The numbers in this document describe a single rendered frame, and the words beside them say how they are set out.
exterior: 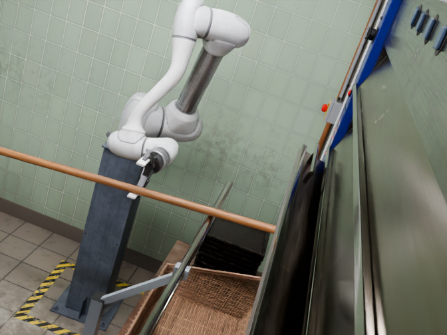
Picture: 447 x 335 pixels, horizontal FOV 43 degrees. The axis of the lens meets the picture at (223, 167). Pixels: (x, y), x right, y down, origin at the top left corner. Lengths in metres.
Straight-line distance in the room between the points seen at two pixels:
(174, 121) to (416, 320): 2.14
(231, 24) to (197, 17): 0.14
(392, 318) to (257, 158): 2.56
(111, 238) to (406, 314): 2.36
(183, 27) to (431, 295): 1.81
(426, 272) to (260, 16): 2.46
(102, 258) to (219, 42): 1.31
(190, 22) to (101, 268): 1.40
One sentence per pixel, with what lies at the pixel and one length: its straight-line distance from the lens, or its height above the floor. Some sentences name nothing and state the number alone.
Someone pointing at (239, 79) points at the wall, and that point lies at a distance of 3.14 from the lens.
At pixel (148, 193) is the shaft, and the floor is 1.16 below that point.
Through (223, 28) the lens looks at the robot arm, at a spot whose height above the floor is 1.73.
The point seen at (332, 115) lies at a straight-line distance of 2.77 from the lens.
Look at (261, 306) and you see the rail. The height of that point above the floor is 1.44.
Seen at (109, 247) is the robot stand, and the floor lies 0.47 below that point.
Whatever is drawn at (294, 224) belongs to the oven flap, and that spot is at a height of 1.42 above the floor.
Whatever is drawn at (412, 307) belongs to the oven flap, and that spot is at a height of 1.78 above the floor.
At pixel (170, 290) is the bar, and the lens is 1.60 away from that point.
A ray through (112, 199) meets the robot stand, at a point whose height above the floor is 0.74.
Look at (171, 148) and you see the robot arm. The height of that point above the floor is 1.24.
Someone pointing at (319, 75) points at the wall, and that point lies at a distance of 3.08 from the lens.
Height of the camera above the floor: 2.11
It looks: 22 degrees down
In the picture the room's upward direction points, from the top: 19 degrees clockwise
